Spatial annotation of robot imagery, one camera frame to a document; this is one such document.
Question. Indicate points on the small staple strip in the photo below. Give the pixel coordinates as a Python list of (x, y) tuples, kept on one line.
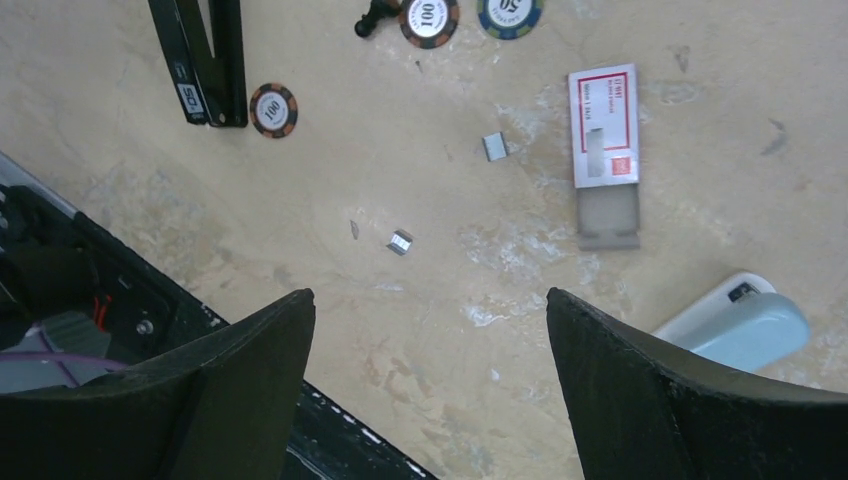
[(495, 147), (400, 242)]

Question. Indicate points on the light blue stapler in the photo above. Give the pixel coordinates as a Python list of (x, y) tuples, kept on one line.
[(742, 323)]

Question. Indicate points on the blue poker chip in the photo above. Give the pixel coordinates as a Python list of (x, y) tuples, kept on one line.
[(509, 19)]

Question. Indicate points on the small black peg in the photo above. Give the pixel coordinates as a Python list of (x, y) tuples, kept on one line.
[(378, 10)]

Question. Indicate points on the aluminium rail frame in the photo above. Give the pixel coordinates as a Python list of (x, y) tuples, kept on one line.
[(12, 174)]

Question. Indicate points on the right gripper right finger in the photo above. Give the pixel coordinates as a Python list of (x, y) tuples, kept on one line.
[(642, 408)]

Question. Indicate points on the brown poker chip middle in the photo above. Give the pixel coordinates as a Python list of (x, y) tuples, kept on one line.
[(429, 24)]

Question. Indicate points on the red white staple box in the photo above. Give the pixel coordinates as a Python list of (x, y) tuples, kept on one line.
[(604, 118)]

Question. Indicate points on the brown poker chip front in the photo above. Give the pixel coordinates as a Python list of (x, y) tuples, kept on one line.
[(273, 110)]

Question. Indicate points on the brown poker chip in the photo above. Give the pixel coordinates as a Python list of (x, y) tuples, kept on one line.
[(429, 24), (273, 110)]

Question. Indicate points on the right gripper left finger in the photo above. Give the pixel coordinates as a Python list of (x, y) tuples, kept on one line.
[(219, 407)]

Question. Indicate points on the black stapler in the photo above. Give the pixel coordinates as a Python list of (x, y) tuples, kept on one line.
[(202, 44)]

